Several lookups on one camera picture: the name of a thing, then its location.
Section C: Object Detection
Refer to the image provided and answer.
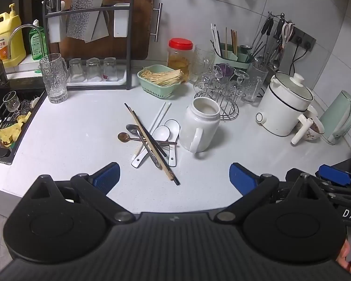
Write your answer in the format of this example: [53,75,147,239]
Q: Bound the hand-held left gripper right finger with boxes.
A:
[216,162,337,222]

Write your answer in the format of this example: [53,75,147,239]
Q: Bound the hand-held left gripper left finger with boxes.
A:
[26,162,135,224]

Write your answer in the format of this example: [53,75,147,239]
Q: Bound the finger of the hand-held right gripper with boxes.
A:
[325,185,351,211]
[315,165,351,195]

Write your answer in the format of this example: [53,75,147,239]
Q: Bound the copper spoon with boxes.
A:
[118,132,178,146]

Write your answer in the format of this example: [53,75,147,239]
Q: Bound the steel spoon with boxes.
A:
[126,124,163,170]

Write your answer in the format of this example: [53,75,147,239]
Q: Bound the white ceramic jar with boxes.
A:
[179,96,221,153]

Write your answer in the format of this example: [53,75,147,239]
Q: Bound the white ceramic spoon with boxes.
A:
[164,119,181,167]
[131,125,171,169]

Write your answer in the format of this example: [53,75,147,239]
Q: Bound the white chopstick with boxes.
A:
[133,102,167,157]
[150,102,173,133]

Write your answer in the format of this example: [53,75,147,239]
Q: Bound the steel rack of hanging utensils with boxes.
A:
[252,11,294,71]

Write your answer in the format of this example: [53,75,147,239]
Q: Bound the person's right hand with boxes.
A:
[336,238,351,274]

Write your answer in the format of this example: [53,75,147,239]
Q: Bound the floral ceramic bowl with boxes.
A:
[303,117,326,141]

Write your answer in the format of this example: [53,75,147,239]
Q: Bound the white cylindrical stick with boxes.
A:
[291,117,314,145]

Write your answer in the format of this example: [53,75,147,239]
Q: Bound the green electric kettle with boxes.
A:
[320,90,351,145]

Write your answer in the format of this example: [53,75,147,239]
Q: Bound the white electric cooking pot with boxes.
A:
[255,72,319,137]

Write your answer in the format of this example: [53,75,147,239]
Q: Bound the white pot lid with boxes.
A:
[273,72,314,101]

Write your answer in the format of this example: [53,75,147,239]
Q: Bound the black sink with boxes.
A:
[0,89,47,166]

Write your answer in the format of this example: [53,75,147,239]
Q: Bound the green plastic basket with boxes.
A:
[137,64,185,99]

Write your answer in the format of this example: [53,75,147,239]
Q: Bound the inverted stemmed glass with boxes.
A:
[193,73,220,94]
[232,70,250,94]

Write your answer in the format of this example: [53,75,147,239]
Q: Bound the yellow cloth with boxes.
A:
[0,114,33,148]

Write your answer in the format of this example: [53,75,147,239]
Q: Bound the steel scourer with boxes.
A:
[19,100,36,114]

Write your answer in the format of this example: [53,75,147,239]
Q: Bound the small glass cup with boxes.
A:
[103,57,117,81]
[86,58,101,82]
[69,58,83,82]

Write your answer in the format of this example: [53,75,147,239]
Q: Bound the tall textured glass mug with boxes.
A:
[39,53,68,104]

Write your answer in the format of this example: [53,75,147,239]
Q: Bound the purple translucent cup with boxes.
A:
[218,63,233,77]

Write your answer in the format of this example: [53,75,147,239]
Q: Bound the bundle of bamboo sticks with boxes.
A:
[141,69,184,87]

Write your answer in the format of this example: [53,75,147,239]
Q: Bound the grey dish rack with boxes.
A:
[42,0,134,91]

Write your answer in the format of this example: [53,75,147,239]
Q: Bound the stemmed crystal glass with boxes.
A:
[3,91,20,113]

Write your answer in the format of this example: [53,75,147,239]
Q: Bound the textured glass pitcher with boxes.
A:
[193,45,216,84]

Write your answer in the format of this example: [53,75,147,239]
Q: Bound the red-lidded plastic jar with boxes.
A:
[167,38,194,82]

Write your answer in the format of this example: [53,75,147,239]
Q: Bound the bunch of stored chopsticks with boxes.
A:
[211,23,239,57]

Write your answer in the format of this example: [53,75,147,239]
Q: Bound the green dish soap bottle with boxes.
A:
[32,19,49,61]

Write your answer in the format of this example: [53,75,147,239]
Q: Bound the white plastic rack cup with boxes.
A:
[48,15,62,44]
[113,3,131,38]

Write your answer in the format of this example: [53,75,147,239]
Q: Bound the wooden cutting board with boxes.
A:
[58,0,163,62]

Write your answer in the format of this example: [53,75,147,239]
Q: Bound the yellow detergent bottle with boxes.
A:
[0,4,27,68]

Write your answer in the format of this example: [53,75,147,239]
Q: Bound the steel wire glass rack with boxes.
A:
[194,73,253,121]

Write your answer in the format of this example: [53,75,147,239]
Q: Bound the black power cable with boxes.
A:
[291,42,311,75]

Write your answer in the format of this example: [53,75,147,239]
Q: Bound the black wall socket strip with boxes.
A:
[289,26,317,52]

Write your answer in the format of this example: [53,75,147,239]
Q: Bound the white-handled scissors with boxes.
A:
[282,22,293,49]

